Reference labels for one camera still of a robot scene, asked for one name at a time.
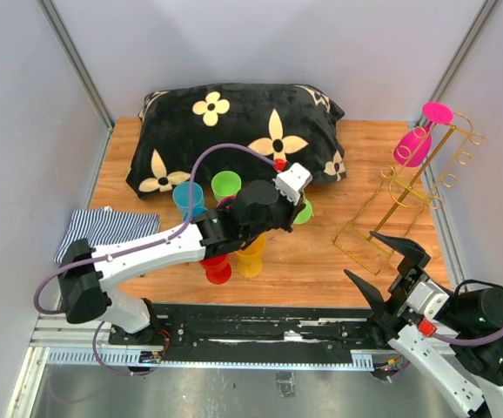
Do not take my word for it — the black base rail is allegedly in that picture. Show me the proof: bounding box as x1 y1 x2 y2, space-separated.
107 303 390 375

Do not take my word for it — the pink base wine glass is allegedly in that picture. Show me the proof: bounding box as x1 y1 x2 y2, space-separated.
392 102 453 167

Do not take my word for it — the gold wire glass rack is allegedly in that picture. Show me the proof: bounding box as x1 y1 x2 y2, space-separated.
332 110 485 275

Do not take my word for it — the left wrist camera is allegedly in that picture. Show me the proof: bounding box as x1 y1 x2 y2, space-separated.
274 163 312 206

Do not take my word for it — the yellow wine glass orange base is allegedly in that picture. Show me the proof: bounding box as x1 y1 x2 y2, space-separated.
235 233 266 279

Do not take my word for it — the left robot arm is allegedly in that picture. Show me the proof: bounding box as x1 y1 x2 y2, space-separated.
58 179 306 345

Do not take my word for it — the black floral plush pillow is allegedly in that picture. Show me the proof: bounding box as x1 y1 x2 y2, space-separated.
126 83 346 199

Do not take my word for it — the green glass yellow base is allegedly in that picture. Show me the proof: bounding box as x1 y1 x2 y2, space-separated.
293 195 313 225

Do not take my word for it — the light green wine glass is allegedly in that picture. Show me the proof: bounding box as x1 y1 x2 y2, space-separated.
211 171 242 202

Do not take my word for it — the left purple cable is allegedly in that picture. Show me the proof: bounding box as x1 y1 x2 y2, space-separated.
32 143 283 375

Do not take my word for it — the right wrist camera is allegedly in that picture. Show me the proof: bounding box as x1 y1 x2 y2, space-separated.
406 280 450 320

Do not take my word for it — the red wine glass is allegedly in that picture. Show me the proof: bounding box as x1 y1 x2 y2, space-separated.
199 254 232 285

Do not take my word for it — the blue white striped cloth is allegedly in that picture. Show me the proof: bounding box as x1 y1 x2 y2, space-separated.
54 206 160 264

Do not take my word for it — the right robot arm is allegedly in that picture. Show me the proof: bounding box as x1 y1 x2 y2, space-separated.
346 232 503 417

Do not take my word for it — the blue wine glass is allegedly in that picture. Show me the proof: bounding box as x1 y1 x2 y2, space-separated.
172 181 205 215

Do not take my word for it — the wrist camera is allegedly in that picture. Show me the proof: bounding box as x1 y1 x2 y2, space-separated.
274 163 312 206
406 280 450 320

